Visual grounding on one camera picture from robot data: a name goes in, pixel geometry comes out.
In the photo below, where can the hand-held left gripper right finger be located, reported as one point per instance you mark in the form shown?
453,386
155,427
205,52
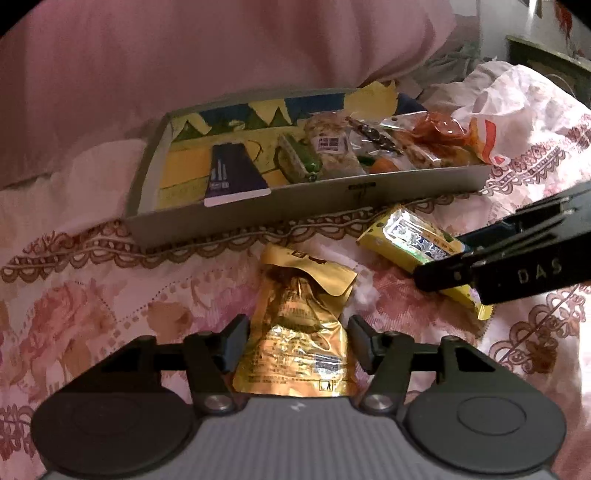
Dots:
364,344

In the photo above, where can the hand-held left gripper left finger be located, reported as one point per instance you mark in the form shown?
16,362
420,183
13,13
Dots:
233,344

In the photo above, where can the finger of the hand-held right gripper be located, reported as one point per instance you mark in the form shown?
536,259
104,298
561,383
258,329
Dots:
531,217
450,272

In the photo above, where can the yellow snack bar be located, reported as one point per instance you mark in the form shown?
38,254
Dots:
406,240

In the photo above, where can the gold foil packet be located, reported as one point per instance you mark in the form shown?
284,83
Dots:
295,323

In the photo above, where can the clear rice cracker packet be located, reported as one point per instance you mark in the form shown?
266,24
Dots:
429,157

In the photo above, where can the small orange fruit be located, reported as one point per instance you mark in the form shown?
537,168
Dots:
385,166

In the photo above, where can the orange snack packet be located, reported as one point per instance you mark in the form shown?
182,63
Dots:
441,129

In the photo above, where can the grey tray cartoon lining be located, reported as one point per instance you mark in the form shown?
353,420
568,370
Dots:
286,203

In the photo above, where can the dark snack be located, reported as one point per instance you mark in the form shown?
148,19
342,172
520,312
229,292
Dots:
371,131

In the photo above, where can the dark purple packet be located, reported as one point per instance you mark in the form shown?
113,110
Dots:
235,173

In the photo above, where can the clear oat bar packet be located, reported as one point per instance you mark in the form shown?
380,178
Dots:
332,147

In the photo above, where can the green stick packet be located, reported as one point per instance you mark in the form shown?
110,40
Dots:
298,159

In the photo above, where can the floral bedsheet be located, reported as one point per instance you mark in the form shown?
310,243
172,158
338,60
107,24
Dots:
92,295

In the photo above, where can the dark wooden furniture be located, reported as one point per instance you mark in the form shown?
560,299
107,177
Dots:
545,64

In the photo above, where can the green cloth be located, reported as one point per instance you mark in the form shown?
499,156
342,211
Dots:
457,60

